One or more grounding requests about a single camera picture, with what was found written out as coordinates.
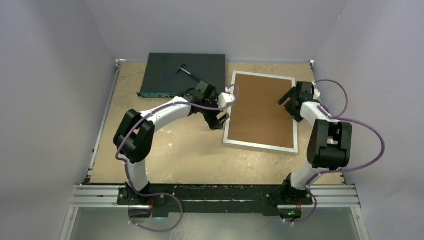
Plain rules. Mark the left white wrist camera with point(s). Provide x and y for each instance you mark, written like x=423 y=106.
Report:
x=226 y=99

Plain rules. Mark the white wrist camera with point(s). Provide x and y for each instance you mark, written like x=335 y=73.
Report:
x=226 y=99
x=316 y=96

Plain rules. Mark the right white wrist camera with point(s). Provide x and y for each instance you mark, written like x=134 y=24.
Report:
x=316 y=96

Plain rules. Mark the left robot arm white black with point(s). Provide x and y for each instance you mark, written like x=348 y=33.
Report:
x=134 y=136

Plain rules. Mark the white picture frame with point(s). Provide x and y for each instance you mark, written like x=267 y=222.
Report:
x=227 y=132

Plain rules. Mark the dark network switch box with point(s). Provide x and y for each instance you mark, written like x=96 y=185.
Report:
x=161 y=81

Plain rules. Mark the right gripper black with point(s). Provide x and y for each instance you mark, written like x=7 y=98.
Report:
x=294 y=114

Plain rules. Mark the brown cardboard backing board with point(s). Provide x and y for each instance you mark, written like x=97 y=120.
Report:
x=261 y=112

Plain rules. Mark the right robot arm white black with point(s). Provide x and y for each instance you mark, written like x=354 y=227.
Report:
x=329 y=146

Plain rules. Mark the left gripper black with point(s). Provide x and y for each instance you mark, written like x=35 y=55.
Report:
x=214 y=123

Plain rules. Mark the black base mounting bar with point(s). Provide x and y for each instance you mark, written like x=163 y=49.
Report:
x=268 y=200

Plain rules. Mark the small black-handled hammer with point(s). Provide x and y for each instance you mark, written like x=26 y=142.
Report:
x=181 y=68

